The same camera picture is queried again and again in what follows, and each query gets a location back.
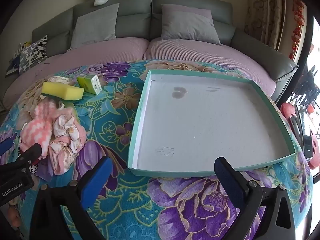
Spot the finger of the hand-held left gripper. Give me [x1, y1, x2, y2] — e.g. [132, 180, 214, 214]
[0, 137, 13, 157]
[15, 143, 42, 167]

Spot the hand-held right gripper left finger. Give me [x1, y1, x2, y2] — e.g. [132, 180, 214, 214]
[29, 156, 113, 240]

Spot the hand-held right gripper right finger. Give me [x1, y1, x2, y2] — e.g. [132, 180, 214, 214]
[214, 156, 297, 240]

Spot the pink printed cloth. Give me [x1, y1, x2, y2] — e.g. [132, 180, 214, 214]
[49, 109, 87, 176]

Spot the pink white striped towel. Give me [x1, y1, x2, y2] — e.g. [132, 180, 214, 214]
[19, 100, 65, 159]

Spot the teal cardboard box lid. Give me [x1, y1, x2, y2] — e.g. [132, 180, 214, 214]
[127, 69, 297, 178]

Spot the yellow green sponge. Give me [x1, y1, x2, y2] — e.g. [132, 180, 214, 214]
[41, 81, 85, 101]

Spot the cream lace cloth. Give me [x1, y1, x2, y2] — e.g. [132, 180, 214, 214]
[47, 76, 70, 83]

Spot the green tissue pack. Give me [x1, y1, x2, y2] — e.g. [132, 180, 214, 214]
[76, 75, 102, 95]

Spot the floral teal purple blanket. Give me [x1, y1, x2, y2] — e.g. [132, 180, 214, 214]
[0, 59, 314, 240]

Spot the blue white fabric item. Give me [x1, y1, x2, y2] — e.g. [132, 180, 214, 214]
[5, 55, 22, 77]

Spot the dark screen device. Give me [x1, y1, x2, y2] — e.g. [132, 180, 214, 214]
[295, 104, 315, 159]

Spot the black white patterned cushion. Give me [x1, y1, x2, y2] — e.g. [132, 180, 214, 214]
[19, 34, 48, 75]

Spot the pink sofa seat cover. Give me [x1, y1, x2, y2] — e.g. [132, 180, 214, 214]
[144, 37, 277, 98]
[2, 37, 150, 110]

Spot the grey cushion with pink band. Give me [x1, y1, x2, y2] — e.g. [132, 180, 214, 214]
[160, 4, 222, 45]

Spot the red hanging decoration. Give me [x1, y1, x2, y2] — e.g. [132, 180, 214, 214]
[289, 0, 306, 59]

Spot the beige patterned curtain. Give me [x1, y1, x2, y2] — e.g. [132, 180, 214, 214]
[245, 0, 288, 52]

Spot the grey sofa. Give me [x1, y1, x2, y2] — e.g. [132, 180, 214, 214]
[2, 0, 299, 110]

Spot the dark metal frame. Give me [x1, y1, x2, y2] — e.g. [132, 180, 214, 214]
[291, 65, 320, 105]

